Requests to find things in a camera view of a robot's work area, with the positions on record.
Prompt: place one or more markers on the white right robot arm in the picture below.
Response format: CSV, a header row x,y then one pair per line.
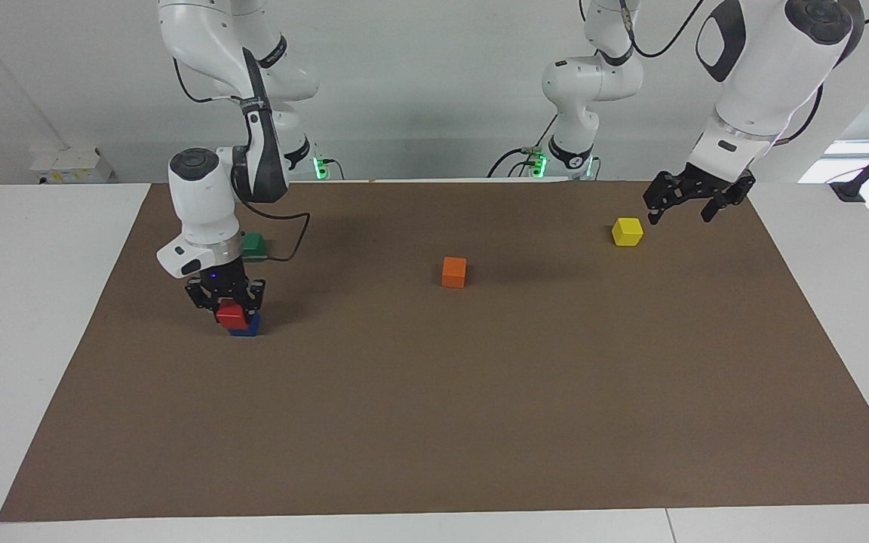
x,y
201,204

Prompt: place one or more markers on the red wooden block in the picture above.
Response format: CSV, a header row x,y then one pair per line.
x,y
231,313

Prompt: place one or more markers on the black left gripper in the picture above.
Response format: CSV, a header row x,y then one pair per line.
x,y
702,182

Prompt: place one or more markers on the white cardboard box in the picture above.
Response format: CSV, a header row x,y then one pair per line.
x,y
72,164

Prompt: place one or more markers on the blue wooden block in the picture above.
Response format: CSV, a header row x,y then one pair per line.
x,y
247,328

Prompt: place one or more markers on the yellow wooden block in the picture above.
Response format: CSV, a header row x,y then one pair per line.
x,y
627,232

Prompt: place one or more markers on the orange wooden block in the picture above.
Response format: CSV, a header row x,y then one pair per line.
x,y
453,273

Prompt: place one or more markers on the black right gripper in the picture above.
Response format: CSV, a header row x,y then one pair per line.
x,y
225,283

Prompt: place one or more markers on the brown table mat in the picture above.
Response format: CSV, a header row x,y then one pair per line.
x,y
449,392

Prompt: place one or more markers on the green wooden block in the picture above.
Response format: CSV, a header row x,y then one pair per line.
x,y
254,243

